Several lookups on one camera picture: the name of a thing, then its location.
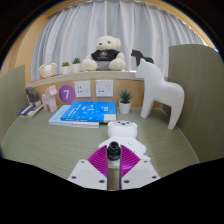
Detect white-grey curtain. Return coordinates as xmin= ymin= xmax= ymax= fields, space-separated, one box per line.
xmin=30 ymin=0 xmax=206 ymax=83

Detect bright blue book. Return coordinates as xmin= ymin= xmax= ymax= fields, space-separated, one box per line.
xmin=60 ymin=101 xmax=117 ymax=124

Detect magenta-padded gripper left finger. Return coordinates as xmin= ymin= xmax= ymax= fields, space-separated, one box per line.
xmin=67 ymin=145 xmax=110 ymax=191

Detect narrow green partition panel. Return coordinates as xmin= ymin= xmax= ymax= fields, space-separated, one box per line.
xmin=0 ymin=64 xmax=29 ymax=148

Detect white wall socket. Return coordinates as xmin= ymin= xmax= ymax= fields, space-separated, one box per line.
xmin=95 ymin=79 xmax=114 ymax=98
xmin=73 ymin=80 xmax=92 ymax=99

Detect large white horse figure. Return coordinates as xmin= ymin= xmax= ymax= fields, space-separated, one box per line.
xmin=134 ymin=58 xmax=185 ymax=130

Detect white bear-shaped power strip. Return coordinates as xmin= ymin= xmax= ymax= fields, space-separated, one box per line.
xmin=97 ymin=120 xmax=151 ymax=168

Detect black horse figure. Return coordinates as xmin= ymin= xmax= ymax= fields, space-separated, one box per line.
xmin=130 ymin=49 xmax=155 ymax=68

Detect purple round number sign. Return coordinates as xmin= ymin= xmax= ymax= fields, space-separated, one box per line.
xmin=58 ymin=84 xmax=76 ymax=105

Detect spiky potted plant white pot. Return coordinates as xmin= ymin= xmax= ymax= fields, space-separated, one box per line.
xmin=118 ymin=89 xmax=134 ymax=115

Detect dark notebook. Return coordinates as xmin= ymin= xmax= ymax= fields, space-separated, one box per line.
xmin=18 ymin=103 xmax=44 ymax=119

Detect cream teddy bear black shirt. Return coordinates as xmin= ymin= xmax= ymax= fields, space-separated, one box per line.
xmin=80 ymin=35 xmax=127 ymax=72

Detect grey horse figure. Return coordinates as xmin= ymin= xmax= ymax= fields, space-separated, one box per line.
xmin=25 ymin=86 xmax=42 ymax=108

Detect wooden window ledge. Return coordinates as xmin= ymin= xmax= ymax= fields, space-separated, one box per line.
xmin=25 ymin=70 xmax=146 ymax=88

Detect small cream plush toy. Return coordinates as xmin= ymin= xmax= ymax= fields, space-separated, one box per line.
xmin=38 ymin=62 xmax=58 ymax=79

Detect wide green partition panel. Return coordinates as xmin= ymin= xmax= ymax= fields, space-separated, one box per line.
xmin=162 ymin=43 xmax=224 ymax=164

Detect light blue book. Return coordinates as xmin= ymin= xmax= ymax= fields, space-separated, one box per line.
xmin=48 ymin=104 xmax=100 ymax=129

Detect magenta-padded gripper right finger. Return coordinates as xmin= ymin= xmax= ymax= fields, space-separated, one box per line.
xmin=118 ymin=145 xmax=161 ymax=191

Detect small potted plant white pot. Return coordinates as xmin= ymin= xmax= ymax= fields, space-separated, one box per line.
xmin=71 ymin=57 xmax=82 ymax=74
xmin=61 ymin=61 xmax=71 ymax=75

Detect pink horse figure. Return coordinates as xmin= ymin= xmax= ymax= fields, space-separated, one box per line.
xmin=41 ymin=84 xmax=58 ymax=113

